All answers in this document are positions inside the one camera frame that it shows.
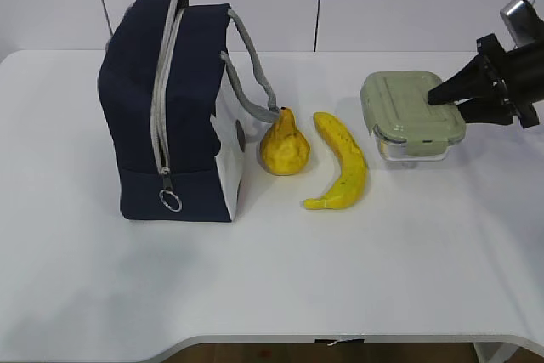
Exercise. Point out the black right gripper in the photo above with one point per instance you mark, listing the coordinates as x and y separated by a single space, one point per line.
498 85

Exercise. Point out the green lid glass container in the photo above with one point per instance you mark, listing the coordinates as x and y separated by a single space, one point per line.
406 127

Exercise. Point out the yellow banana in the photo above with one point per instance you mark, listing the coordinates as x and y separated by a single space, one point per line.
350 185

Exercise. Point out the yellow pear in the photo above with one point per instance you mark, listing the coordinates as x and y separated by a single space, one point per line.
284 150

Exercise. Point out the navy blue lunch bag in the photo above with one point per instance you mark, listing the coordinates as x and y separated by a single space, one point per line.
176 84

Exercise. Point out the white table leg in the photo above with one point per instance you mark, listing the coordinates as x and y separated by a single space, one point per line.
494 352

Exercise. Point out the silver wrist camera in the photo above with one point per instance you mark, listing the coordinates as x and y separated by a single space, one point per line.
522 22

